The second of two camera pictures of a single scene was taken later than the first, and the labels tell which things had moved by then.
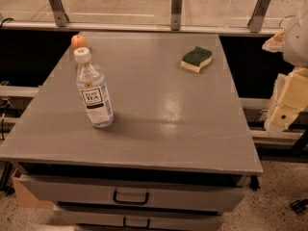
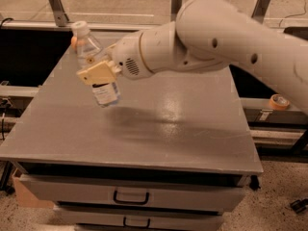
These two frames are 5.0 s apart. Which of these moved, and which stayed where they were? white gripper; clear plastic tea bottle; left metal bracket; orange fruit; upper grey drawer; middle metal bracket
Moved: white gripper; clear plastic tea bottle
Stayed: left metal bracket; middle metal bracket; orange fruit; upper grey drawer
